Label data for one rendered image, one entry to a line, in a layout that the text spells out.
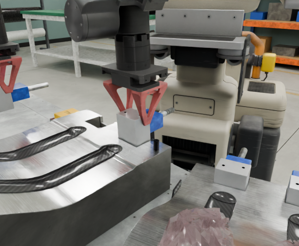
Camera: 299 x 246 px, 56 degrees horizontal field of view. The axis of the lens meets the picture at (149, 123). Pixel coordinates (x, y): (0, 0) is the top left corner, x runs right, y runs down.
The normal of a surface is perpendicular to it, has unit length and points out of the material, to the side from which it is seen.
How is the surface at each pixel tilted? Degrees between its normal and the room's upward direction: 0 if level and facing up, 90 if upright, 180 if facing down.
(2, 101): 90
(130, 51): 91
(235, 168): 0
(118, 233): 0
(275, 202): 0
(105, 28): 110
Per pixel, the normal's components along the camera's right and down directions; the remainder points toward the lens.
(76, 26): -0.77, 0.29
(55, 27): 0.75, 0.27
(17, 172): 0.25, -0.96
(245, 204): 0.00, -0.91
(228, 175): -0.46, 0.36
